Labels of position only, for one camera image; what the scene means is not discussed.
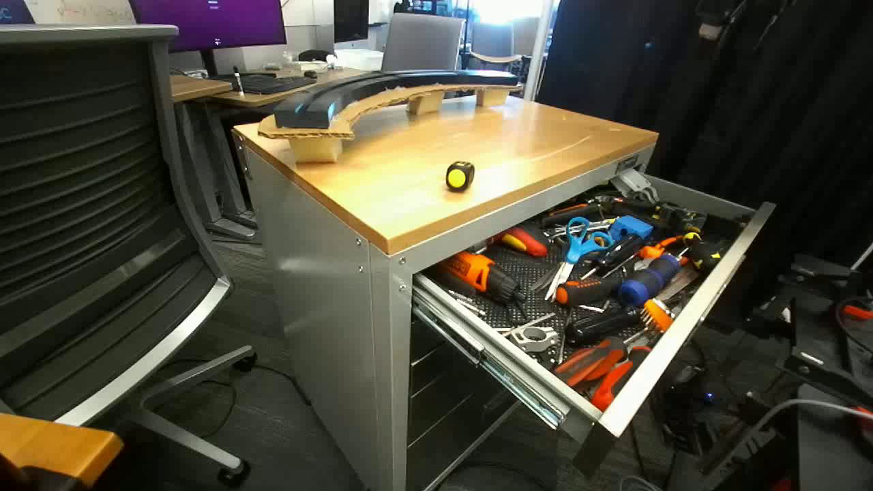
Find grey metal tool drawer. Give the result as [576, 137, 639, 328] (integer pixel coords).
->
[408, 167, 778, 443]

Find black screwdriver with orange collar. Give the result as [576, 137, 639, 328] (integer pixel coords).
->
[566, 297, 675, 347]

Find orange black power tool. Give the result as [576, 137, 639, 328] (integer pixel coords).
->
[441, 250, 523, 302]

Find grey cabinet with wooden top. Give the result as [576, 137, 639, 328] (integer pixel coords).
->
[232, 94, 660, 491]

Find silver wrench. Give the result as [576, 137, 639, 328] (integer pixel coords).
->
[494, 316, 561, 357]

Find blue plastic tool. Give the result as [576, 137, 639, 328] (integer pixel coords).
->
[600, 214, 656, 255]

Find grey chair backrest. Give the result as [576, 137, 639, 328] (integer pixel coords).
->
[378, 10, 467, 75]

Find black keyboard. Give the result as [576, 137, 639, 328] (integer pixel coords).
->
[238, 75, 319, 96]

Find dark computer monitor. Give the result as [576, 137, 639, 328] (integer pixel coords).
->
[329, 0, 371, 47]

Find monitor with purple screen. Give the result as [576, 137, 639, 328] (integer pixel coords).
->
[127, 0, 288, 54]

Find black curtain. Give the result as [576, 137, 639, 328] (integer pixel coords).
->
[536, 0, 873, 268]

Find grey mesh office chair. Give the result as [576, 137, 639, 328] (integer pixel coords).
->
[0, 23, 259, 489]

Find red black floor tool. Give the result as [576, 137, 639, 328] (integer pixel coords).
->
[836, 300, 873, 328]

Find wooden chair armrest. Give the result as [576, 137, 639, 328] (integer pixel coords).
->
[0, 413, 126, 491]

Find blue handled scissors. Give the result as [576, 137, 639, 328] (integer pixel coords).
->
[542, 215, 618, 302]

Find orange black handled screwdriver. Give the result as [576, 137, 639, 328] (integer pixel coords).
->
[554, 270, 630, 309]

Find curved black rail wooden stand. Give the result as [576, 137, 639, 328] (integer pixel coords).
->
[255, 69, 527, 167]

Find orange handled pliers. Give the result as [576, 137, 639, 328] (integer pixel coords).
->
[554, 336, 652, 414]

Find blue handled screwdriver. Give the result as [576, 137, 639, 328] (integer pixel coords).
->
[615, 255, 684, 309]

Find grey hose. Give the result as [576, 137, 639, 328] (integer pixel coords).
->
[750, 396, 873, 443]

